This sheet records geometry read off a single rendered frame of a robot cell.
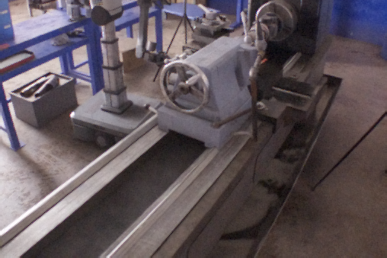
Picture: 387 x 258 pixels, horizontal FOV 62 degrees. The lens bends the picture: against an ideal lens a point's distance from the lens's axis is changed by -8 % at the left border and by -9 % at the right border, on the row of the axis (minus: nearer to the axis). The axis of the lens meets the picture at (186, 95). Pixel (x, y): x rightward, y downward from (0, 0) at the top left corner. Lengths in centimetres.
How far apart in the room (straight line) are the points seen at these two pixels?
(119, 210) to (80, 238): 19
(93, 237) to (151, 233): 26
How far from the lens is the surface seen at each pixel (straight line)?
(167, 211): 120
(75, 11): 319
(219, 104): 142
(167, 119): 150
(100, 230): 131
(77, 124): 293
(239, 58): 157
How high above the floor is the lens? 172
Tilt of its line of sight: 29 degrees down
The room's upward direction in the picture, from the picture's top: straight up
